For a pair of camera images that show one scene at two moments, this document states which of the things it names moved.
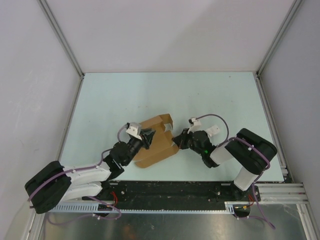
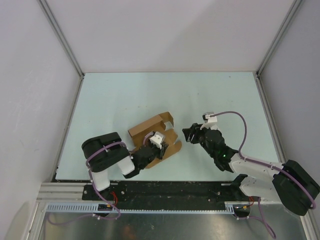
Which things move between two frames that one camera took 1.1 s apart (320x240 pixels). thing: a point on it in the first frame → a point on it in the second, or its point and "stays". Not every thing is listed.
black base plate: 177,191 stays
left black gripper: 147,139 → 161,152
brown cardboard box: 162,146 stays
